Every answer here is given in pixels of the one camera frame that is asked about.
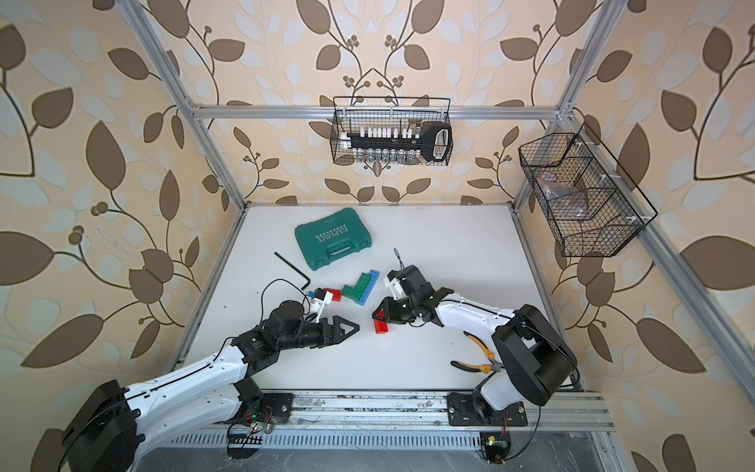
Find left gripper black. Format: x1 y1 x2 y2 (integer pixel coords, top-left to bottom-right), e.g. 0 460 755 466
277 319 362 357

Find red lego brick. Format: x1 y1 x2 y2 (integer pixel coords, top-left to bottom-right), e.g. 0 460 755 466
326 289 342 302
374 321 389 334

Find blue lego brick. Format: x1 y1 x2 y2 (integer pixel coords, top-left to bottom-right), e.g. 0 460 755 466
356 269 379 306

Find green lego brick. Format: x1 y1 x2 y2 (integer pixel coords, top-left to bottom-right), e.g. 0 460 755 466
341 273 372 302

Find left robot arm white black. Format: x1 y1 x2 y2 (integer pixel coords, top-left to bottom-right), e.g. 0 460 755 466
57 300 360 471

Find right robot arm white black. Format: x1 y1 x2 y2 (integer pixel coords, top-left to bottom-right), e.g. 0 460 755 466
373 265 577 421

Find black allen key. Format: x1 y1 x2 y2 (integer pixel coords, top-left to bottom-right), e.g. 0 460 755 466
273 252 312 291

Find green plastic tool case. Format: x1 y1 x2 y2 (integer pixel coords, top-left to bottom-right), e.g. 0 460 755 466
294 208 373 271

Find socket bit set holder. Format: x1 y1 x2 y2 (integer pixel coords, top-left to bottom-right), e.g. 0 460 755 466
330 123 454 165

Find plastic bag in basket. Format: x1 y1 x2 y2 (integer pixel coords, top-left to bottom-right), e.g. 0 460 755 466
537 172 589 220

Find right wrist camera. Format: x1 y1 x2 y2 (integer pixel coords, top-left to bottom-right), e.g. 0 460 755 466
383 277 407 300

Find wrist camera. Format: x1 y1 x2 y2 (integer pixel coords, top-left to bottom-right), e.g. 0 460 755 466
306 288 333 323
383 277 407 300

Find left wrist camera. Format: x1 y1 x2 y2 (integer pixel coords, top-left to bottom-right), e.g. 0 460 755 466
306 288 333 323

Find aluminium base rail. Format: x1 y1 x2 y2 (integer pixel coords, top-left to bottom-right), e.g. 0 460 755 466
126 388 615 435

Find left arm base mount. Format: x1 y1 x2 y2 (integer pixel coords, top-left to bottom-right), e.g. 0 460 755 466
227 378 294 425

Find yellow handled pliers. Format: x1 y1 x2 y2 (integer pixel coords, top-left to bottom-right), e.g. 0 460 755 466
450 332 503 375

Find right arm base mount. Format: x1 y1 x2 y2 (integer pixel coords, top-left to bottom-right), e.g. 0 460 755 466
446 393 528 428

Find rear wire basket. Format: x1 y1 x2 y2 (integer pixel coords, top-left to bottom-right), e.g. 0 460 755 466
330 96 453 166

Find side wire basket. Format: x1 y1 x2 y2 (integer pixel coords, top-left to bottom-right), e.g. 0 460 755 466
518 124 658 258

